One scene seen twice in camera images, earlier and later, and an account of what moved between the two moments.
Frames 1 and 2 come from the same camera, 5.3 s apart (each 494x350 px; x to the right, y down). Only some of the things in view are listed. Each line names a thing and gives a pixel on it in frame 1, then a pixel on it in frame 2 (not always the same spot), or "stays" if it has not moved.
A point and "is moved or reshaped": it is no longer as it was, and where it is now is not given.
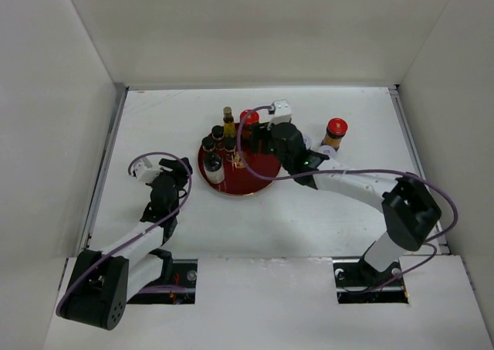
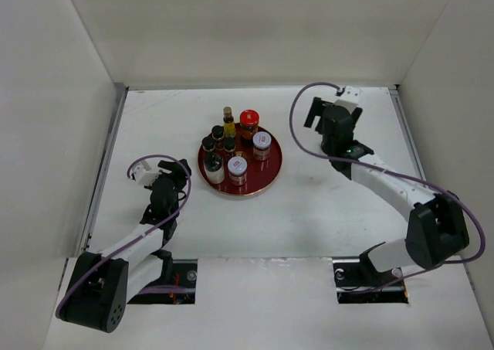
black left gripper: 178,171 stays
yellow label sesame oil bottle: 229,127 stays
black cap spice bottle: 218,137 stays
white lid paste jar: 328,150 is moved or reshaped
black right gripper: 262,130 → 316,110
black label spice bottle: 229,147 stays
